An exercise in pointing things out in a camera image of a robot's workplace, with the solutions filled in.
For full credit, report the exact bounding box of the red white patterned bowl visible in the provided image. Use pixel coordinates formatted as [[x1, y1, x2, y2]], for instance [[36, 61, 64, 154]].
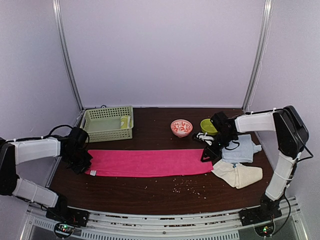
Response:
[[170, 119, 193, 138]]

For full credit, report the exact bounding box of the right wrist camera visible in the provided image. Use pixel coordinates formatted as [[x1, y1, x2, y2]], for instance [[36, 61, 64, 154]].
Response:
[[192, 132, 215, 146]]

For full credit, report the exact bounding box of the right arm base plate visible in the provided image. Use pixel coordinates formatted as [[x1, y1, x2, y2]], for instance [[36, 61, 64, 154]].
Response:
[[238, 207, 282, 238]]

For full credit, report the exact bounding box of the cream white towel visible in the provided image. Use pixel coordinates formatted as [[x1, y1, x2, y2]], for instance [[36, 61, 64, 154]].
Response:
[[211, 160, 263, 189]]

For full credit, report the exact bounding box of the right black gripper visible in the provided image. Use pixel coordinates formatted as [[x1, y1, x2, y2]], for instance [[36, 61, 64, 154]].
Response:
[[201, 131, 237, 162]]

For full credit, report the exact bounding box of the green lemon pattern towel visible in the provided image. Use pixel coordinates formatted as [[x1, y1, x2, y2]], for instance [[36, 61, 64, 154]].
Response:
[[120, 115, 132, 129]]

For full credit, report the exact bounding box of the right aluminium frame post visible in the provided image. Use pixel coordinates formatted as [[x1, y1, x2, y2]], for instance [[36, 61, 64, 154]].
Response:
[[241, 0, 274, 112]]

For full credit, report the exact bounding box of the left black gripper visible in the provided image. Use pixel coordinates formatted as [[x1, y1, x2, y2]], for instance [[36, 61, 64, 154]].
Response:
[[64, 148, 93, 174]]

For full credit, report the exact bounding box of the green perforated plastic basket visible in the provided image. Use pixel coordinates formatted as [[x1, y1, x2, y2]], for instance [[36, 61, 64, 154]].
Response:
[[80, 105, 134, 143]]

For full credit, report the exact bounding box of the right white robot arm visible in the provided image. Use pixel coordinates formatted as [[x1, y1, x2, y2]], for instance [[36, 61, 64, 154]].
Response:
[[200, 105, 309, 221]]

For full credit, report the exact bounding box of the lime green bowl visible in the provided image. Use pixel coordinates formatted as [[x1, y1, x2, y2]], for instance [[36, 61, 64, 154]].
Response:
[[200, 118, 218, 136]]

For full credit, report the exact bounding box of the light blue towel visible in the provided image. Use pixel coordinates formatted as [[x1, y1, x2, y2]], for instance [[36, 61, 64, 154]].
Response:
[[222, 134, 262, 164]]

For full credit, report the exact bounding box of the left aluminium frame post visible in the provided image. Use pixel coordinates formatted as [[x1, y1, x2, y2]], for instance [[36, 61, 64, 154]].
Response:
[[52, 0, 84, 111]]

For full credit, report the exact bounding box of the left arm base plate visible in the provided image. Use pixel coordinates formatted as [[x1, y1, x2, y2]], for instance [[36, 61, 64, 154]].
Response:
[[45, 207, 90, 239]]

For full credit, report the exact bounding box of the aluminium frame post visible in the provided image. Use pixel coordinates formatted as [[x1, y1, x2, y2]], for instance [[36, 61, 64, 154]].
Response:
[[241, 0, 274, 112], [52, 0, 84, 111]]

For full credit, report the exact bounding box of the pink towel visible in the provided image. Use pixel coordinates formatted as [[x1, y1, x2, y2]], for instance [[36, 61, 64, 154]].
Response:
[[85, 149, 213, 178]]

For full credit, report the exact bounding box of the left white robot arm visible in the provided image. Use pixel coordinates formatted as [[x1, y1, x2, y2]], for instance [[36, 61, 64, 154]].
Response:
[[0, 127, 93, 222]]

